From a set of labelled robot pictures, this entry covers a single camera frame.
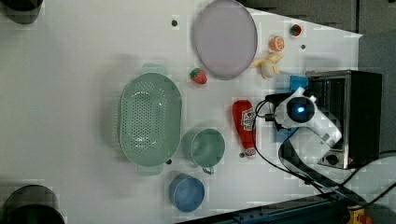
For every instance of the red ketchup bottle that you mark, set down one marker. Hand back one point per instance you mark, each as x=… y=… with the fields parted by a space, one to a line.
x=243 y=117

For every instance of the green perforated colander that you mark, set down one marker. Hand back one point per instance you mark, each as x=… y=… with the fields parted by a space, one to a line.
x=150 y=119

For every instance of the blue mug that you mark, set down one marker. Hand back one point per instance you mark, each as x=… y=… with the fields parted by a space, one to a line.
x=186 y=193

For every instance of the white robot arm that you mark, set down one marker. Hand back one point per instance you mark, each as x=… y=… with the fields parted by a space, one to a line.
x=315 y=134

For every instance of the black cylinder base upper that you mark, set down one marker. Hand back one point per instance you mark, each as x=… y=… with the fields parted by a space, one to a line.
x=22 y=11

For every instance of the yellow orange object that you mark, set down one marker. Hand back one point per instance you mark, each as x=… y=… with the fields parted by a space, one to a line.
x=359 y=217

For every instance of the black cylinder base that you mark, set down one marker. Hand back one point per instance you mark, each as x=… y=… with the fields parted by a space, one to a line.
x=22 y=11
x=32 y=204

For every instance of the toy peeled banana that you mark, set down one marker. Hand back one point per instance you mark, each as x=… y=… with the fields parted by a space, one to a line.
x=268 y=65

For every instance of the large toy strawberry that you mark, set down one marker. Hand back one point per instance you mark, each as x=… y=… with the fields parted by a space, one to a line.
x=198 y=76

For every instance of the lilac round plate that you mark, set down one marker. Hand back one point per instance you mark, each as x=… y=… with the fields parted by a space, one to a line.
x=225 y=38

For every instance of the toy orange half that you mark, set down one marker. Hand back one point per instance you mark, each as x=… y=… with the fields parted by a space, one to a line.
x=277 y=43

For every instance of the black cylinder base lower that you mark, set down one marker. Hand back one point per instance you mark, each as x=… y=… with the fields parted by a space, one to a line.
x=32 y=204

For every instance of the black toaster oven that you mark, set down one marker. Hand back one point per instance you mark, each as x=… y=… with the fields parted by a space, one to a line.
x=353 y=99

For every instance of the green mug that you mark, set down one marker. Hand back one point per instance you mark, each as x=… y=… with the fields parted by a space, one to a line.
x=204 y=148

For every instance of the small toy strawberry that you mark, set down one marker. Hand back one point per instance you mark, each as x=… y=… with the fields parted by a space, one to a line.
x=295 y=30

